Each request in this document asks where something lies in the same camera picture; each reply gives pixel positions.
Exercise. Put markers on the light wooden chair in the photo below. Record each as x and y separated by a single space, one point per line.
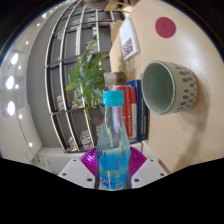
115 43

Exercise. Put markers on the flat round red coaster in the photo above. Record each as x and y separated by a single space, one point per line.
165 27

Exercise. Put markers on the clear bottle with blue cap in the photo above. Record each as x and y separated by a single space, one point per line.
113 160

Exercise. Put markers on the green patterned ceramic cup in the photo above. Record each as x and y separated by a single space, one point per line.
163 88

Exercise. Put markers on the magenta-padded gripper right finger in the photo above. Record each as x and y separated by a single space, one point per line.
148 170

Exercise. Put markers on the large green potted plant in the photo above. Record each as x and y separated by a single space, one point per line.
86 73

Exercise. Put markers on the dark blue book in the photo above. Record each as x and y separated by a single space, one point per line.
141 113

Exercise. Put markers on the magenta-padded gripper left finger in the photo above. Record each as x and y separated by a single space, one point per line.
78 171

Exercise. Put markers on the dark bookshelf unit with books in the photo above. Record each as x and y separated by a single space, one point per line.
63 76

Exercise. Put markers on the group of ceiling lights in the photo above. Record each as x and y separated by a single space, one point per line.
11 81

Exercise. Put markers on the red book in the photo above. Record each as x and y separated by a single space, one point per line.
130 110

